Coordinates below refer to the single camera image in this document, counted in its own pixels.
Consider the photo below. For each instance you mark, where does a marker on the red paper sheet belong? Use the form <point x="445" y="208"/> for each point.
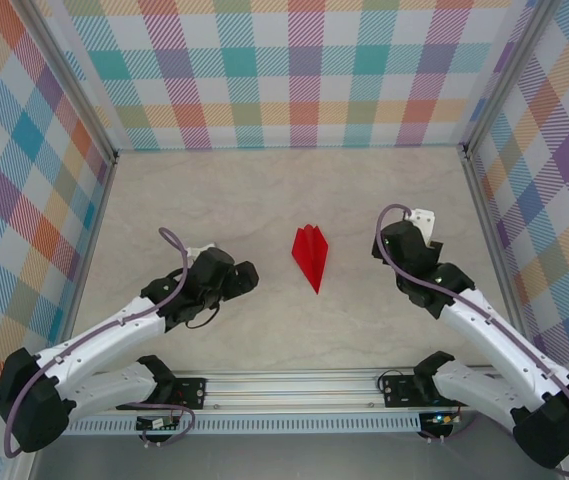
<point x="311" y="260"/>

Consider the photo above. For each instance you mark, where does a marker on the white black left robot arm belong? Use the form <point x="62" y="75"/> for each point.
<point x="104" y="330"/>

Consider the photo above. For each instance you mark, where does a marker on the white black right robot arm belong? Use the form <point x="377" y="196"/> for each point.
<point x="489" y="335"/>

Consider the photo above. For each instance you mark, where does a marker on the grey metal panel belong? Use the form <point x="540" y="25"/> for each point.
<point x="289" y="460"/>

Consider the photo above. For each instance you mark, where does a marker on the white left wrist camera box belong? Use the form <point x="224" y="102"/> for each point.
<point x="201" y="249"/>

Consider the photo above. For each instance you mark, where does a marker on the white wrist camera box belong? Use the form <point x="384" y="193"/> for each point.
<point x="201" y="249"/>
<point x="424" y="220"/>

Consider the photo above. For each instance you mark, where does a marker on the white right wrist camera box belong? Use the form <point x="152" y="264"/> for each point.
<point x="424" y="220"/>

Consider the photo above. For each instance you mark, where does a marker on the aluminium table side rail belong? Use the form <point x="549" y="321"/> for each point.
<point x="495" y="250"/>
<point x="90" y="240"/>

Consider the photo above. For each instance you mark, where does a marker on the aluminium mounting rail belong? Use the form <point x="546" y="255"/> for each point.
<point x="289" y="392"/>

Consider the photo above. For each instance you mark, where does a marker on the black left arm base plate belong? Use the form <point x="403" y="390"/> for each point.
<point x="194" y="392"/>

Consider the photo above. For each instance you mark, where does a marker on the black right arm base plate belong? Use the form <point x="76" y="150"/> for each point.
<point x="401" y="392"/>

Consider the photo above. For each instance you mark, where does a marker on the aluminium frame post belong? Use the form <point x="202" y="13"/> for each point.
<point x="506" y="75"/>
<point x="71" y="85"/>

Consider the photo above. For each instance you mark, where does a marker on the aluminium frame leg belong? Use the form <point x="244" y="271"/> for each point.
<point x="19" y="470"/>

